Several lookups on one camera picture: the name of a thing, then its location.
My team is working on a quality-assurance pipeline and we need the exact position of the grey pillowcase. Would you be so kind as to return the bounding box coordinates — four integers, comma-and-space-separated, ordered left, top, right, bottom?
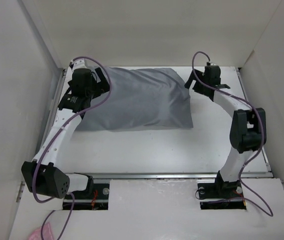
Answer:
77, 67, 193, 132

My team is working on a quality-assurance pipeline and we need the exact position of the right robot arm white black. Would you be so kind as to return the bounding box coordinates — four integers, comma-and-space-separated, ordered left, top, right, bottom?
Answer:
184, 64, 266, 200

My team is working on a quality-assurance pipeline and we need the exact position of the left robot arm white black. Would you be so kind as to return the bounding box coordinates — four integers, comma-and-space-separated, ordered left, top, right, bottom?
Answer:
21, 67, 111, 199

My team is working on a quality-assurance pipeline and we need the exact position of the pink bubble wrap piece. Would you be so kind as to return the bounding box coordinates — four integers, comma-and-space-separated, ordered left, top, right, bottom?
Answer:
28, 223, 55, 240

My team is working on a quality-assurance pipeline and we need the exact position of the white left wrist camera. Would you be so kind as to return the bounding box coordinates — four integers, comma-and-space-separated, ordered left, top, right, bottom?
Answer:
70, 58, 89, 72

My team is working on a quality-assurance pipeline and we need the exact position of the aluminium left rail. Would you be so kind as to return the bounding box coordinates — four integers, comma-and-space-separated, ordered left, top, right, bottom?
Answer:
35, 68, 66, 155

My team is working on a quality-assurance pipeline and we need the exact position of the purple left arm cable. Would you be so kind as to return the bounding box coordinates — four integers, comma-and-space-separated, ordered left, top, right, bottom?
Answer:
31, 56, 112, 240

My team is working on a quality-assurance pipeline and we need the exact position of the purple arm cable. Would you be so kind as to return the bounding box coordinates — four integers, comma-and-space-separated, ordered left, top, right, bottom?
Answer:
31, 56, 112, 240
191, 51, 274, 217

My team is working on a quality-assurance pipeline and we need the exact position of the aluminium front rail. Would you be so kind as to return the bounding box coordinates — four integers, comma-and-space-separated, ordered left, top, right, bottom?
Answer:
31, 172, 274, 181

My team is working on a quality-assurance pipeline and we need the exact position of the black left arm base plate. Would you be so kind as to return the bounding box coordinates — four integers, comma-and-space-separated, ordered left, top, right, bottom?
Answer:
68, 173, 110, 211

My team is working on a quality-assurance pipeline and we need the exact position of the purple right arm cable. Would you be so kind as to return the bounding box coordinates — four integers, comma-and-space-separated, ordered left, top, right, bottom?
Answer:
191, 51, 274, 217

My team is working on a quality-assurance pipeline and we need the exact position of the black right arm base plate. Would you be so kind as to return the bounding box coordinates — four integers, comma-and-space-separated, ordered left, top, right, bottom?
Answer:
197, 182, 246, 210

